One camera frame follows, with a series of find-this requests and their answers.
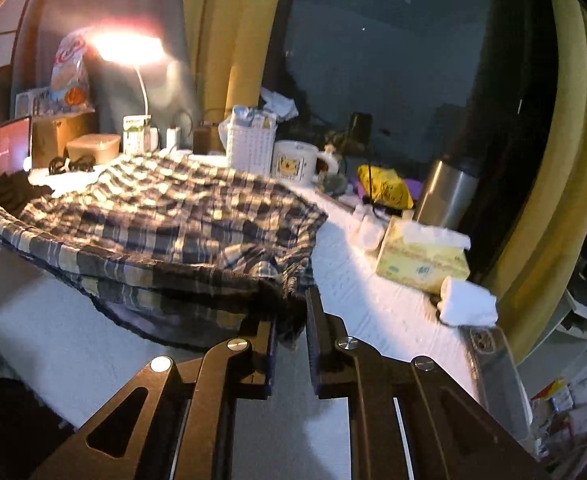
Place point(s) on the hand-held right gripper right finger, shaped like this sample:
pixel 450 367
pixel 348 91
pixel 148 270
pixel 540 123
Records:
pixel 314 350

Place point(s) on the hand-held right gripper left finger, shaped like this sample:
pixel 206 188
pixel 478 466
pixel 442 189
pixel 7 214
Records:
pixel 272 360

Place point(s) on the plaid flannel shirt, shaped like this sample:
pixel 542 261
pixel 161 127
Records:
pixel 173 220

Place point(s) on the white textured tablecloth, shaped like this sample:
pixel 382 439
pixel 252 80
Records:
pixel 363 285

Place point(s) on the yellow tissue box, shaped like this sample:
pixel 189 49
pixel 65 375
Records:
pixel 413 260

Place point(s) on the folded white tissues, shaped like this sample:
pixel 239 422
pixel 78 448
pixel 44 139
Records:
pixel 371 227

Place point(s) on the rolled white towel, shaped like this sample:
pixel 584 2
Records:
pixel 468 302

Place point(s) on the small grey object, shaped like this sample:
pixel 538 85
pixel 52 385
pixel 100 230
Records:
pixel 334 184

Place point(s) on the yellow plastic bag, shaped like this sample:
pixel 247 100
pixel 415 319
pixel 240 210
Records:
pixel 388 187

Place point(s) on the white mug yellow cartoon print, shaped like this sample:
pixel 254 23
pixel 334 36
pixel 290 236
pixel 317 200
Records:
pixel 293 162

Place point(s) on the steel thermos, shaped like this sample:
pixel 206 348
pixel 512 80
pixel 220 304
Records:
pixel 446 195

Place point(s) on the white woven basket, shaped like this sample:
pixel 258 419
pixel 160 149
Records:
pixel 251 152

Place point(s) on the black box on sill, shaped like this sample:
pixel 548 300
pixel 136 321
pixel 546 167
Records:
pixel 360 130

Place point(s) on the packets in basket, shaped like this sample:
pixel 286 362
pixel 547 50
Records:
pixel 253 117

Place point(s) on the crumpled white cloth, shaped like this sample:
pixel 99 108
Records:
pixel 279 105

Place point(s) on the small white cup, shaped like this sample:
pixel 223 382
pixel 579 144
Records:
pixel 152 140

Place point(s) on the colourful packets pile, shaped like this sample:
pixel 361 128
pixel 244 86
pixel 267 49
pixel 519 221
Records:
pixel 568 415

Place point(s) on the white green milk carton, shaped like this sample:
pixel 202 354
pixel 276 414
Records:
pixel 136 135

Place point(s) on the dark window pane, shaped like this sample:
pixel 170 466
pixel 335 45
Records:
pixel 403 60

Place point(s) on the black cloth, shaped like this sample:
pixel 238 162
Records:
pixel 13 187

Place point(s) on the yellow curtain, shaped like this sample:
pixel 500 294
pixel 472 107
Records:
pixel 563 160
pixel 243 35

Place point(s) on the brown cardboard box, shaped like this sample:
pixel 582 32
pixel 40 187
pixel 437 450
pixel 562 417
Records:
pixel 48 135

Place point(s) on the computer monitor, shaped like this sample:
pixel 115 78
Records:
pixel 3 152

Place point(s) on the printed snack bag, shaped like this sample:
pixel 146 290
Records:
pixel 71 85

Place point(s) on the white desk lamp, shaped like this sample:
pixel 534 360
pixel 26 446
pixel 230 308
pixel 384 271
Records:
pixel 128 50

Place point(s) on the printed white box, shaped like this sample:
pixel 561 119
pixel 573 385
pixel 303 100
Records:
pixel 33 102

